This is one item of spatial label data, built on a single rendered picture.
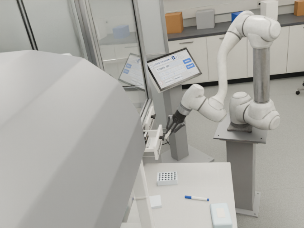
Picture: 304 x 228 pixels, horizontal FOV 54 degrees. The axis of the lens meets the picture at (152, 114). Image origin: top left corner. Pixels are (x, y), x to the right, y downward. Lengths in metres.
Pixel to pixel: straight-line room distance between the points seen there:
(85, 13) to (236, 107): 1.30
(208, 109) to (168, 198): 0.59
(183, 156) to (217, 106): 1.53
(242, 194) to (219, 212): 1.04
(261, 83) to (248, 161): 0.70
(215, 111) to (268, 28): 0.56
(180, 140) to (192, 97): 1.38
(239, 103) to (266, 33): 0.58
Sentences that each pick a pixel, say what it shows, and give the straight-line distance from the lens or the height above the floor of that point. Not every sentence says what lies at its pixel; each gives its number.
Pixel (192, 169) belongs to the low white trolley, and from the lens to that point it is 2.00.
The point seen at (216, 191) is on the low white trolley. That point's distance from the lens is 1.83.
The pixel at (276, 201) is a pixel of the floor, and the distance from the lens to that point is 2.91.
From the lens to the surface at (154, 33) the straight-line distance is 3.48.
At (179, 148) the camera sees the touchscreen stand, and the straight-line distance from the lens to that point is 3.23.
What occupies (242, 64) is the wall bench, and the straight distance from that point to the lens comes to 5.05.
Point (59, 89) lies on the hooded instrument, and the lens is 0.85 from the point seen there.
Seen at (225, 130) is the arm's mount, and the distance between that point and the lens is 2.35.
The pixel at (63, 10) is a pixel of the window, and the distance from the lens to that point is 1.44.
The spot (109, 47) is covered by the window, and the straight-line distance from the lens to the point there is 1.65.
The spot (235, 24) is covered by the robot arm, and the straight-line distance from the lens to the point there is 2.01.
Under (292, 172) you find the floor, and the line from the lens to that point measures 3.25.
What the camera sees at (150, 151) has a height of 0.88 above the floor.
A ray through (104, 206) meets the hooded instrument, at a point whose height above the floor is 1.49.
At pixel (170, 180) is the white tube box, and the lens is 1.87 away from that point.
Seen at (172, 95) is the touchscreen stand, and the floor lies 0.81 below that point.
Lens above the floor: 1.99
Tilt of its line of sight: 27 degrees down
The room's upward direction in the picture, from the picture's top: 9 degrees counter-clockwise
